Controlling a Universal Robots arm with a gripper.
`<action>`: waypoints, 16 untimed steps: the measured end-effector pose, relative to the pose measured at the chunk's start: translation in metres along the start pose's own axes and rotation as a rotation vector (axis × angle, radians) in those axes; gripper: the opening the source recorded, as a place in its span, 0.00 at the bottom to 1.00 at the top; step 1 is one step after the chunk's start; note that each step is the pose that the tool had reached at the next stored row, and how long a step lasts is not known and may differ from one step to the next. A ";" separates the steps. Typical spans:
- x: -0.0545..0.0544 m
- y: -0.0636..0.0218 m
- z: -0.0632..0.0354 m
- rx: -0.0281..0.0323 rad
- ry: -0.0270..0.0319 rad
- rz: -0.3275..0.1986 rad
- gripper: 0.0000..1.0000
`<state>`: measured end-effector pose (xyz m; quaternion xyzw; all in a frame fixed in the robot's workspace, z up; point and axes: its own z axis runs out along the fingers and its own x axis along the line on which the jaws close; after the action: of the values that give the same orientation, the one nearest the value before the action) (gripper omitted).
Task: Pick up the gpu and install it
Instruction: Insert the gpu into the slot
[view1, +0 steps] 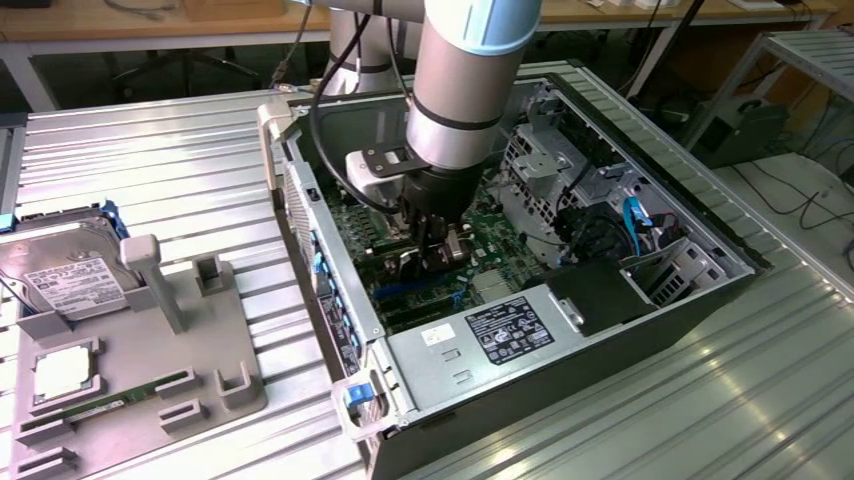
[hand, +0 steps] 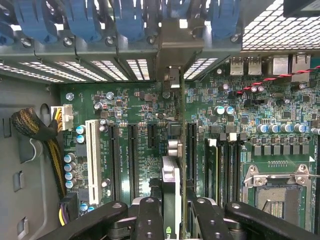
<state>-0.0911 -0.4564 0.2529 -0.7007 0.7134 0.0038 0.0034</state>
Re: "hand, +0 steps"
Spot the black RAM slot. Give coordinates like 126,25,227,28
219,133,232,208
228,132,241,201

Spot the CPU socket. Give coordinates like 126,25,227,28
241,163,316,235

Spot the black power connector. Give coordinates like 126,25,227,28
58,192,81,227

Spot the white expansion slot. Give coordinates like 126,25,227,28
84,119,104,205

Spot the short black expansion slot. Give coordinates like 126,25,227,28
146,122,159,149

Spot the green motherboard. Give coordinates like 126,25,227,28
58,56,320,240

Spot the white power connector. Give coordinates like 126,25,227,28
50,104,75,131

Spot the open black PC case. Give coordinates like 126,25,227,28
0,0,320,240

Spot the silver USB port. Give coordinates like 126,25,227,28
247,56,263,76
229,56,245,76

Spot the silver network port block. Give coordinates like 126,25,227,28
272,55,291,76
292,53,312,83

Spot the blue slot retainer clip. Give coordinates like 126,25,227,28
210,0,241,40
112,0,146,44
13,0,59,45
0,19,16,46
62,0,104,44

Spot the braided black yellow power wire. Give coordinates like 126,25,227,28
11,107,68,200

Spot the red black twisted wire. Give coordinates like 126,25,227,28
236,65,320,96

